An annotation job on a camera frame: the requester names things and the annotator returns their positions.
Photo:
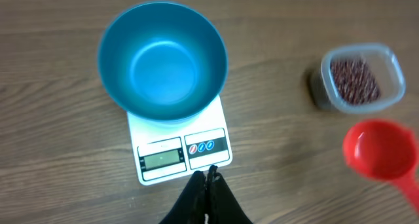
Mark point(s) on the red scoop with blue handle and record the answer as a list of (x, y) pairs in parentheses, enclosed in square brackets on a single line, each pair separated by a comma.
[(384, 151)]

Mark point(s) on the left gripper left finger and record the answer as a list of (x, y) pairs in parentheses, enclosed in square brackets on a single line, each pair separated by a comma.
[(190, 206)]

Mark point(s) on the white digital kitchen scale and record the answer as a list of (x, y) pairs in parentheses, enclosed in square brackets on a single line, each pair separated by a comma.
[(171, 149)]

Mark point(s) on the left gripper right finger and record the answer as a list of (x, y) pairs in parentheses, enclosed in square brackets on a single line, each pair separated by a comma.
[(221, 205)]

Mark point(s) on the blue bowl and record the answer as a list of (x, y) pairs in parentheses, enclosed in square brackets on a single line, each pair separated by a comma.
[(162, 61)]

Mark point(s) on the clear plastic container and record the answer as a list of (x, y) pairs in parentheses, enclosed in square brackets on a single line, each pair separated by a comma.
[(383, 64)]

